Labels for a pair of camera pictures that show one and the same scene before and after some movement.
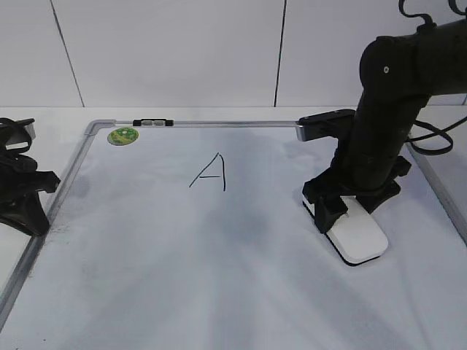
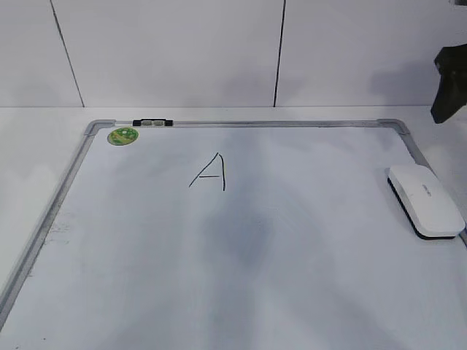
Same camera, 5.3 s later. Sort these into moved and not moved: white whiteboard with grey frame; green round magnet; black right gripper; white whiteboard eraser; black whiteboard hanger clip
Moved: white whiteboard eraser; black right gripper
Not moved: green round magnet; black whiteboard hanger clip; white whiteboard with grey frame
